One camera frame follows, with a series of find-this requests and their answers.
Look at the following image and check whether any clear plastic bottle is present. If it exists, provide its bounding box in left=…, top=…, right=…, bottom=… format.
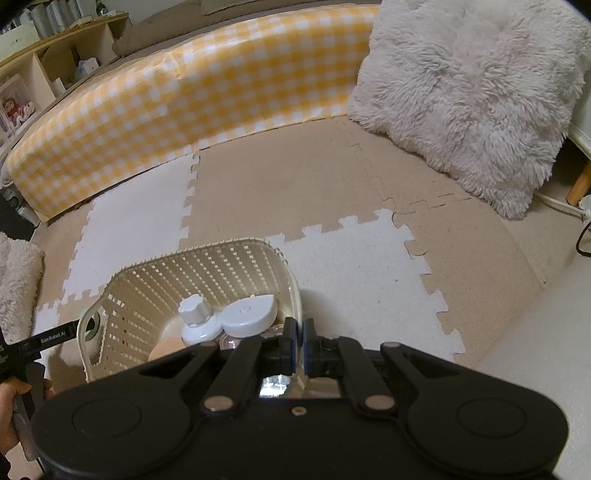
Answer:
left=217, top=324, right=283, bottom=350

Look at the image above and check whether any white knob cap container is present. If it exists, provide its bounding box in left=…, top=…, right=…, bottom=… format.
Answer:
left=178, top=294, right=222, bottom=346

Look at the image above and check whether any wooden furniture leg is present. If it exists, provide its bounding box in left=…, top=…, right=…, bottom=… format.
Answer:
left=566, top=160, right=591, bottom=206

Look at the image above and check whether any wooden oval brush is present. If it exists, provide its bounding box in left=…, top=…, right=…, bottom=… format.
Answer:
left=148, top=337, right=185, bottom=362

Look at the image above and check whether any yellow white checkered bumper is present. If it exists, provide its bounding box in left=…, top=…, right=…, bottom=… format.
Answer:
left=2, top=4, right=378, bottom=221

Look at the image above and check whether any black cable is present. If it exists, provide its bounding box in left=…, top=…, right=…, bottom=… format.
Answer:
left=574, top=219, right=591, bottom=257

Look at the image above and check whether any cream plastic lattice basket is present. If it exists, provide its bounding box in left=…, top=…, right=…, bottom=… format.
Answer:
left=77, top=238, right=303, bottom=383

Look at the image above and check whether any person left hand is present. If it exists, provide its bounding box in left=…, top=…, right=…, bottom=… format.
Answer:
left=0, top=380, right=56, bottom=458

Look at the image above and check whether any white teardrop tape measure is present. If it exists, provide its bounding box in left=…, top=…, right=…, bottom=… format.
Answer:
left=218, top=294, right=277, bottom=338

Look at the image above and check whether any mint green round object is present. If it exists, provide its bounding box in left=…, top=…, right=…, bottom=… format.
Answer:
left=84, top=313, right=100, bottom=342

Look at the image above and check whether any white furniture panel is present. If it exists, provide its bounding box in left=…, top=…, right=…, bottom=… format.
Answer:
left=568, top=123, right=591, bottom=159

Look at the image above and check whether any white fluffy cushion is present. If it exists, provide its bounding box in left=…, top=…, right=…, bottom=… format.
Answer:
left=348, top=1, right=590, bottom=220

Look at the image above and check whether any framed baby photo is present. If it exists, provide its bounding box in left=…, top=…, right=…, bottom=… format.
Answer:
left=0, top=74, right=36, bottom=146

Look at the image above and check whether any cream fluffy blanket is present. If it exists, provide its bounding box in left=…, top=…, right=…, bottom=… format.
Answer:
left=0, top=233, right=44, bottom=344

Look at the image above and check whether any wooden shelf unit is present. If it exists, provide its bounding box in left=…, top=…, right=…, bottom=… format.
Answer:
left=1, top=12, right=130, bottom=152

